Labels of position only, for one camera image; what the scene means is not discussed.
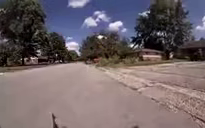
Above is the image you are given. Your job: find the clump of trees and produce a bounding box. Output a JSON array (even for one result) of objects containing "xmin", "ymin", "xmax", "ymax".
[{"xmin": 79, "ymin": 31, "xmax": 138, "ymax": 66}]

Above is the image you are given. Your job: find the grey asphalt road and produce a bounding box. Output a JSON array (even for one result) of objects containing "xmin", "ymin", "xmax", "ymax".
[{"xmin": 0, "ymin": 62, "xmax": 204, "ymax": 128}]

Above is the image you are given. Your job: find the low pale house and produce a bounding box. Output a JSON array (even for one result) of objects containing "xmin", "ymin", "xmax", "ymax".
[{"xmin": 136, "ymin": 48, "xmax": 165, "ymax": 62}]

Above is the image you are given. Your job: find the tall dark tree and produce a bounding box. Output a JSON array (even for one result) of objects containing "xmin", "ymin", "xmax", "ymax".
[{"xmin": 131, "ymin": 0, "xmax": 194, "ymax": 61}]

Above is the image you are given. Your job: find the concrete driveway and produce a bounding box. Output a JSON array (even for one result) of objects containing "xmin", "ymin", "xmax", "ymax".
[{"xmin": 118, "ymin": 60, "xmax": 205, "ymax": 101}]

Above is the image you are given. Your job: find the robot's own part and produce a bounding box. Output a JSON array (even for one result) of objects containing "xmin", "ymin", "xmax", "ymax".
[{"xmin": 50, "ymin": 112, "xmax": 60, "ymax": 128}]

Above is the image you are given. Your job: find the large broad tree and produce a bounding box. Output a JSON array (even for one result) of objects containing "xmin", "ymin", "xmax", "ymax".
[{"xmin": 0, "ymin": 0, "xmax": 69, "ymax": 67}]

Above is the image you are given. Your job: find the shaded grass strip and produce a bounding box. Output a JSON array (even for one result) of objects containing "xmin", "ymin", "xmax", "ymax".
[{"xmin": 0, "ymin": 63, "xmax": 54, "ymax": 75}]

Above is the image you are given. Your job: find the dark low house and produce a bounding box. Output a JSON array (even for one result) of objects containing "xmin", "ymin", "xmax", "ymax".
[{"xmin": 178, "ymin": 39, "xmax": 205, "ymax": 61}]

